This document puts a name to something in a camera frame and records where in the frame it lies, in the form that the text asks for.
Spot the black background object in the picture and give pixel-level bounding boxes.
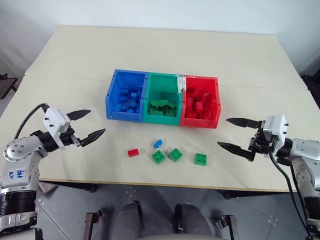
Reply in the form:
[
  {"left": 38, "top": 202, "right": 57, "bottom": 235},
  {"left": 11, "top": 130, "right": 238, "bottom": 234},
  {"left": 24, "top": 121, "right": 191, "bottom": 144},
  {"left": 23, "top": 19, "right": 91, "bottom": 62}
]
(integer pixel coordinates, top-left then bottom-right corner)
[{"left": 300, "top": 73, "right": 320, "bottom": 111}]

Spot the red plastic bin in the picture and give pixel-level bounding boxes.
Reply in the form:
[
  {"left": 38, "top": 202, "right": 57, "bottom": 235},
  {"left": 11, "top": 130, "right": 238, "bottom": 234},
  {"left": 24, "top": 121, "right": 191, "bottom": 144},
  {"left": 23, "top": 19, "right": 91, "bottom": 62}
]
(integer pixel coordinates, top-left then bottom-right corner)
[{"left": 179, "top": 74, "right": 223, "bottom": 130}]

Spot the green square toy brick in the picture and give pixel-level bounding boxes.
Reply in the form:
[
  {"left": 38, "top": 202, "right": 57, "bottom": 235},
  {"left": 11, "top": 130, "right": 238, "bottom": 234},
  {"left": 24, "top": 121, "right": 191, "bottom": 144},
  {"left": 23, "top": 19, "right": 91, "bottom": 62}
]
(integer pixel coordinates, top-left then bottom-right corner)
[
  {"left": 193, "top": 152, "right": 209, "bottom": 167},
  {"left": 168, "top": 147, "right": 184, "bottom": 163},
  {"left": 151, "top": 149, "right": 167, "bottom": 166}
]

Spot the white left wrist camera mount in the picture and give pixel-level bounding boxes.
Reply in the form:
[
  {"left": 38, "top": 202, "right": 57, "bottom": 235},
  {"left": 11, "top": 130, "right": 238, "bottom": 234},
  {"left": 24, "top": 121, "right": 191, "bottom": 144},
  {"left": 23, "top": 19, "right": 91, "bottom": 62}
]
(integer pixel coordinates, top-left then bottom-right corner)
[{"left": 41, "top": 107, "right": 72, "bottom": 151}]

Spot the green arch toy brick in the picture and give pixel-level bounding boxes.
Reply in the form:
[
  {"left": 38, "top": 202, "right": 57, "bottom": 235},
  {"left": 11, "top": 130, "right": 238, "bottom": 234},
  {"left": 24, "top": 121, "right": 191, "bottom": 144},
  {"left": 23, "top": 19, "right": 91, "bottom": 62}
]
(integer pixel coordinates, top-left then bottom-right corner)
[{"left": 149, "top": 98, "right": 169, "bottom": 108}]

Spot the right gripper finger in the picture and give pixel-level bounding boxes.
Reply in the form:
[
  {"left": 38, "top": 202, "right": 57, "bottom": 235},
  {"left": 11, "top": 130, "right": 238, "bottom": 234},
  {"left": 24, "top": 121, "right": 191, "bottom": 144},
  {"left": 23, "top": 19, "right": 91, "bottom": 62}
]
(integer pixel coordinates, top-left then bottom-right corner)
[
  {"left": 226, "top": 117, "right": 263, "bottom": 130},
  {"left": 217, "top": 141, "right": 256, "bottom": 163}
]

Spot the blue plastic bin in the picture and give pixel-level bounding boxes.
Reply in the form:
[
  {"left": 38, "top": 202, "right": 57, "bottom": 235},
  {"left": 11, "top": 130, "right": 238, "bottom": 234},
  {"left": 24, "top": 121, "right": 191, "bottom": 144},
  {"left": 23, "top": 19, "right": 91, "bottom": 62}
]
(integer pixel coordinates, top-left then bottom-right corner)
[{"left": 104, "top": 69, "right": 150, "bottom": 123}]

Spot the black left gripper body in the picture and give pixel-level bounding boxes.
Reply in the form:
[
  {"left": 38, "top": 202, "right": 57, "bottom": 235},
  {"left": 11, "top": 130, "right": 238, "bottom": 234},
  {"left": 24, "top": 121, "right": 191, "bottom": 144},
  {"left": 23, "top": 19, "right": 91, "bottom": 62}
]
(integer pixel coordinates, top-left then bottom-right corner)
[{"left": 59, "top": 126, "right": 83, "bottom": 148}]

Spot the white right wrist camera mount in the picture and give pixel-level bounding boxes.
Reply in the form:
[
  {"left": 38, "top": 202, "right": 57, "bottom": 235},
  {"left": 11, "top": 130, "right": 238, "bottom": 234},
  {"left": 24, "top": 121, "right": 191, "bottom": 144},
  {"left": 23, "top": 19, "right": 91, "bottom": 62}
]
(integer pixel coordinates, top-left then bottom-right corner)
[{"left": 264, "top": 113, "right": 290, "bottom": 151}]

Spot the dark wooden chair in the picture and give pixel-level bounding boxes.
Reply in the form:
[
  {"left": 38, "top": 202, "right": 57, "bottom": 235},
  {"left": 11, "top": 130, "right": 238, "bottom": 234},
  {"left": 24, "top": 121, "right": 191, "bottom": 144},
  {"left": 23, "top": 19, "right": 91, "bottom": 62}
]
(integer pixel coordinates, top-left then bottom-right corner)
[{"left": 0, "top": 73, "right": 19, "bottom": 101}]

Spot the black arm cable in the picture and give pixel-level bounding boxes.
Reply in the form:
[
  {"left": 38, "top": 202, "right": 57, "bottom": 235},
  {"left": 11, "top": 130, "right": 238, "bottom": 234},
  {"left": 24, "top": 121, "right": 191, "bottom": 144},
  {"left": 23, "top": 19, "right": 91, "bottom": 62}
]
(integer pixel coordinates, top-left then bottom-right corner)
[
  {"left": 268, "top": 151, "right": 313, "bottom": 240},
  {"left": 13, "top": 102, "right": 50, "bottom": 140}
]

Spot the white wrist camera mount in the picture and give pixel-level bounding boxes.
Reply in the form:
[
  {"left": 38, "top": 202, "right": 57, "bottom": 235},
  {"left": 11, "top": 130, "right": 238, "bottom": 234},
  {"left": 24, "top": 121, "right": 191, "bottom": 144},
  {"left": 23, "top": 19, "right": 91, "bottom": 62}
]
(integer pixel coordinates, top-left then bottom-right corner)
[
  {"left": 264, "top": 113, "right": 290, "bottom": 151},
  {"left": 41, "top": 107, "right": 72, "bottom": 151}
]

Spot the green plastic bin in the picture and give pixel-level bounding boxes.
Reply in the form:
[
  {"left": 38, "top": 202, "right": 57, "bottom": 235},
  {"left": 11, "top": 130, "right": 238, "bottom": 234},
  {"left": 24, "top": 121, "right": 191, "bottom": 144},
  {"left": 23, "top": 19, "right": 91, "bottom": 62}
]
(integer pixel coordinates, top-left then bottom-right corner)
[{"left": 142, "top": 71, "right": 187, "bottom": 125}]

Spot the white tape strip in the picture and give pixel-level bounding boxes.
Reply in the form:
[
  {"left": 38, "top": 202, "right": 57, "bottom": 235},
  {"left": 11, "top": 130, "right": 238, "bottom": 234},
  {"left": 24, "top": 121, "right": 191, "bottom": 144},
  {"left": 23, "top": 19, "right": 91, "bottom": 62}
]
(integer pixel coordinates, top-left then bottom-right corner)
[{"left": 175, "top": 75, "right": 187, "bottom": 96}]

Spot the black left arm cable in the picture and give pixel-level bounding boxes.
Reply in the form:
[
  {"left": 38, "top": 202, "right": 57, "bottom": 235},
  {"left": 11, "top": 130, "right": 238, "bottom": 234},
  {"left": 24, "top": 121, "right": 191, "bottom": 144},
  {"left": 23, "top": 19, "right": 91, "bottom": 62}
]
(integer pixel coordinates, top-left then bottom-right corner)
[{"left": 13, "top": 102, "right": 50, "bottom": 140}]

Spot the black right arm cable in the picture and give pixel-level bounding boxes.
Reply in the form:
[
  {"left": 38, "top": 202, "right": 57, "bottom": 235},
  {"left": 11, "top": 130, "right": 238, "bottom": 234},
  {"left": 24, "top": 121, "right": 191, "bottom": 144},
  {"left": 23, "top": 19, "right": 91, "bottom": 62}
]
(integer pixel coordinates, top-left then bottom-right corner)
[{"left": 268, "top": 151, "right": 313, "bottom": 240}]

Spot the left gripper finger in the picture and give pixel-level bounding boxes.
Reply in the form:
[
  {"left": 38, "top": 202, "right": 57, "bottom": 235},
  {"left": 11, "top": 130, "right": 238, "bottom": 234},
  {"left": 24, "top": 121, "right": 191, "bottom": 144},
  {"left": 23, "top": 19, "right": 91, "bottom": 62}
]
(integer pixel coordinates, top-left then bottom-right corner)
[
  {"left": 79, "top": 128, "right": 107, "bottom": 148},
  {"left": 66, "top": 109, "right": 91, "bottom": 122}
]

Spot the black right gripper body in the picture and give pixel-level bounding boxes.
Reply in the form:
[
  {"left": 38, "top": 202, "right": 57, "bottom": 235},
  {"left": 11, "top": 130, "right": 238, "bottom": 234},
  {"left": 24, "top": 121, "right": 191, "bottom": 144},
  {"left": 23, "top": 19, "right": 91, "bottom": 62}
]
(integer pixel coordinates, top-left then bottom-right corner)
[{"left": 248, "top": 120, "right": 278, "bottom": 157}]

